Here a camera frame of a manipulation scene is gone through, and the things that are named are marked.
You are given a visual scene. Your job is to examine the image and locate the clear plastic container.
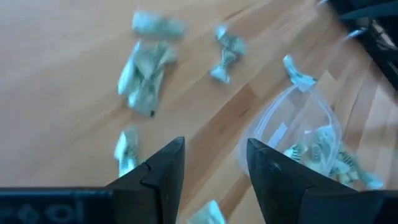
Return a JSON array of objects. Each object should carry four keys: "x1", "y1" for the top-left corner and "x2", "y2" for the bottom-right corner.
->
[{"x1": 236, "y1": 83, "x2": 386, "y2": 191}]

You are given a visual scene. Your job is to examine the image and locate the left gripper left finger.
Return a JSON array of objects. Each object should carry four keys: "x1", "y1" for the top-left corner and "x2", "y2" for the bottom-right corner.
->
[{"x1": 105, "y1": 136, "x2": 186, "y2": 224}]

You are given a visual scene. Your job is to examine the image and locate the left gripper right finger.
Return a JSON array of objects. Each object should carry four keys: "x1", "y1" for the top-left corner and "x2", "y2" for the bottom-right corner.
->
[{"x1": 246, "y1": 138, "x2": 357, "y2": 224}]

